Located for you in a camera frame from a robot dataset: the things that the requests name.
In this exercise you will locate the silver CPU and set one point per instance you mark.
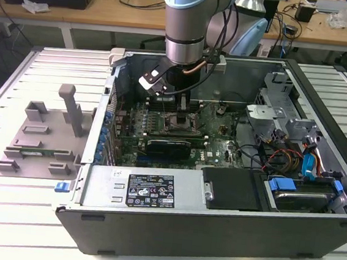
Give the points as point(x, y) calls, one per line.
point(183, 121)

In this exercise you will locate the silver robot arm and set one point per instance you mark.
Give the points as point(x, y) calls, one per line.
point(187, 14)

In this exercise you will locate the CPU socket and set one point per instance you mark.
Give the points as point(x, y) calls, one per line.
point(169, 124)

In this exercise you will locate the round coin battery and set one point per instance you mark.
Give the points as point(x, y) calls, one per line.
point(221, 109)

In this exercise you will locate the green motherboard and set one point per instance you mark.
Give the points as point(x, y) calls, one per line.
point(213, 130)

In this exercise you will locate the black graphics card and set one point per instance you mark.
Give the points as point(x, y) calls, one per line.
point(168, 149)

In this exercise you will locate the grey plastic case latch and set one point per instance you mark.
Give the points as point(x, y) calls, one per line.
point(117, 54)

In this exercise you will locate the silver drive cage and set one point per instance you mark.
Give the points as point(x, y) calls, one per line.
point(264, 112)

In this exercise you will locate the wooden desk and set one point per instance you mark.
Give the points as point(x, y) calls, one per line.
point(111, 10)

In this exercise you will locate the tall black box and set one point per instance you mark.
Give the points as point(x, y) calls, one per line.
point(272, 10)

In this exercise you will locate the black drive bay cover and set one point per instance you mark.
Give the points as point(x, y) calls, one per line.
point(232, 188)

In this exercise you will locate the small dark device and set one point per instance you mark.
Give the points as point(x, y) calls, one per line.
point(290, 30)

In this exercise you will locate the silver power supply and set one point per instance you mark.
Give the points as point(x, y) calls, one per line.
point(103, 184)

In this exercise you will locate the black power adapter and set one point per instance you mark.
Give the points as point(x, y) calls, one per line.
point(304, 12)

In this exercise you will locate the black PC case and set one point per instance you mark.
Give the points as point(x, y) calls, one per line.
point(181, 235)

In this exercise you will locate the grey parts rack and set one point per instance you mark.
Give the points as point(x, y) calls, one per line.
point(37, 141)

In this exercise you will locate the blue plastic case tab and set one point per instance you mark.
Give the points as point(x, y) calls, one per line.
point(62, 187)

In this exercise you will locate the green RAM stick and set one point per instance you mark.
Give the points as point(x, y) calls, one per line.
point(37, 152)

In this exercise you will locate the grey flat device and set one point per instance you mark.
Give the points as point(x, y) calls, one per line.
point(333, 6)

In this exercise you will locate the hard disk in blue carrier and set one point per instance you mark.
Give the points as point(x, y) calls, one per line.
point(302, 200)

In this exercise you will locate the crumpled white paper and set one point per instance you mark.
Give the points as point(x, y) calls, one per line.
point(34, 6)

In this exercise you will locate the clear plastic bag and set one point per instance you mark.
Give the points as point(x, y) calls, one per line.
point(341, 18)

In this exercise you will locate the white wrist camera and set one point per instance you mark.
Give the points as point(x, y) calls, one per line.
point(218, 66)
point(147, 84)

